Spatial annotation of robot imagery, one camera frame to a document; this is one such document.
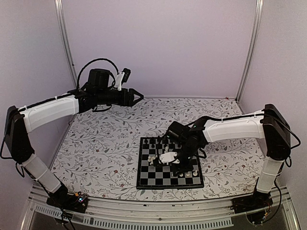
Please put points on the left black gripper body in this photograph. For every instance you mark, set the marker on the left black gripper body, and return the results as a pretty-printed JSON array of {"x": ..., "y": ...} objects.
[{"x": 104, "y": 97}]

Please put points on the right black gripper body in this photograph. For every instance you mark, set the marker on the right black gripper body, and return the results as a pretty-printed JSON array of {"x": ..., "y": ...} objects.
[{"x": 189, "y": 152}]

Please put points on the black white chess board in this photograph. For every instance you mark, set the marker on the black white chess board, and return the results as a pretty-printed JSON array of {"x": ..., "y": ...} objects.
[{"x": 150, "y": 177}]

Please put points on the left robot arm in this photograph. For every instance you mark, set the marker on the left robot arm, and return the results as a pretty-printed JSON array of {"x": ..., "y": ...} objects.
[{"x": 30, "y": 126}]

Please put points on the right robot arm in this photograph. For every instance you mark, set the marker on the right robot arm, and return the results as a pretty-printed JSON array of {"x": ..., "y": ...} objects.
[{"x": 268, "y": 126}]

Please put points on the black pieces row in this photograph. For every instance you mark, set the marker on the black pieces row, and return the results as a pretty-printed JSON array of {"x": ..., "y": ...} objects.
[{"x": 155, "y": 142}]

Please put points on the white pieces pile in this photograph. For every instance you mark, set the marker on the white pieces pile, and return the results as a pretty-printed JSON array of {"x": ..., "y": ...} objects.
[{"x": 154, "y": 157}]

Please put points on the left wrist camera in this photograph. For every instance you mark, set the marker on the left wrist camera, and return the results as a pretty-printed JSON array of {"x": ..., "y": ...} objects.
[{"x": 121, "y": 78}]

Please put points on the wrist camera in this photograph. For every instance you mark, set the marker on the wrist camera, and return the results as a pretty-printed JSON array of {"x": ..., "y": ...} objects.
[
  {"x": 121, "y": 78},
  {"x": 169, "y": 157}
]

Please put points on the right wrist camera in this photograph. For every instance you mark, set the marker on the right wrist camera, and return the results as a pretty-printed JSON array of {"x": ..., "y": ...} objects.
[{"x": 169, "y": 157}]

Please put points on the front aluminium rail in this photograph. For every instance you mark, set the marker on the front aluminium rail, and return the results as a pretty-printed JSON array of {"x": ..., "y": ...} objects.
[{"x": 110, "y": 214}]

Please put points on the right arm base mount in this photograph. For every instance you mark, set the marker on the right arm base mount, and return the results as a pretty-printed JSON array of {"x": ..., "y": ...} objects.
[{"x": 251, "y": 202}]

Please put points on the left aluminium frame post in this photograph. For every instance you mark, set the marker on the left aluminium frame post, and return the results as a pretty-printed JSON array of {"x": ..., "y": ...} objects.
[{"x": 65, "y": 40}]

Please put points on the aluminium frame post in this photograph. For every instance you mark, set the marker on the aluminium frame post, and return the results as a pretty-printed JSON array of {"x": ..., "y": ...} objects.
[
  {"x": 65, "y": 40},
  {"x": 251, "y": 49}
]

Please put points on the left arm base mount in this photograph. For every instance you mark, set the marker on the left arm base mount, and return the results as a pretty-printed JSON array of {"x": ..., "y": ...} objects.
[{"x": 76, "y": 202}]

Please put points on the right aluminium frame post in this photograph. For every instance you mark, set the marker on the right aluminium frame post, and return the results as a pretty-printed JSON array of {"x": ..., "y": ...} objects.
[{"x": 251, "y": 49}]

